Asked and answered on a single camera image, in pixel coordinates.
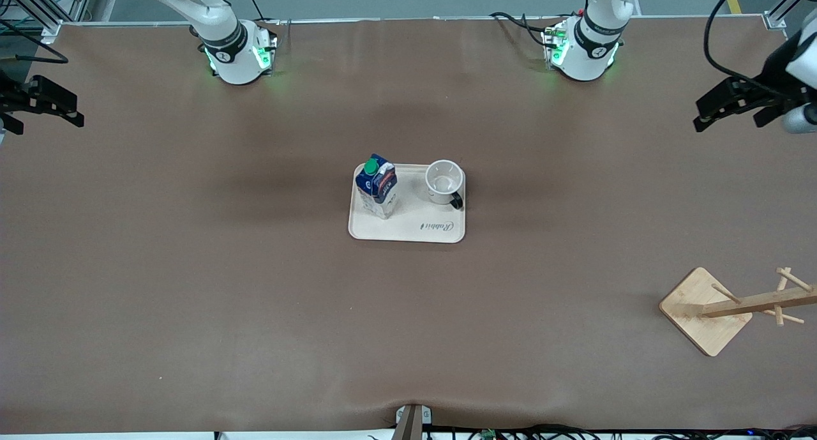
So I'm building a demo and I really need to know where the white smiley cup black handle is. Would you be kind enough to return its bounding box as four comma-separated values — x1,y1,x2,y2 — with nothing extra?
424,160,465,211

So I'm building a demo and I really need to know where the blue white milk carton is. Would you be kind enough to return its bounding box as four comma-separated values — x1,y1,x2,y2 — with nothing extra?
355,153,398,220

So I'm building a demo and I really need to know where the cream rectangular tray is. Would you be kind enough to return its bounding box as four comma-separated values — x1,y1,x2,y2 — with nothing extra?
348,163,467,243

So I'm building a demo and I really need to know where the wooden mug tree stand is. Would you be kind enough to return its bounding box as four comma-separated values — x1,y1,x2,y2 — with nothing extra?
659,266,817,357

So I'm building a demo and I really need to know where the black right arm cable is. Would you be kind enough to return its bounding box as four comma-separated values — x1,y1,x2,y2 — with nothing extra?
0,19,70,64

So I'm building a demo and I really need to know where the aluminium frame post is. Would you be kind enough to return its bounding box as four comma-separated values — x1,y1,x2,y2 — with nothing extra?
763,0,817,33
0,0,96,40

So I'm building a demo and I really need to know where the black base cable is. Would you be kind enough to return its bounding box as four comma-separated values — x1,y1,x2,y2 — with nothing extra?
239,0,283,27
490,11,564,49

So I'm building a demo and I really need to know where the metal table edge bracket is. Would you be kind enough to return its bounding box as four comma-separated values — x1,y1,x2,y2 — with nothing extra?
394,404,433,440

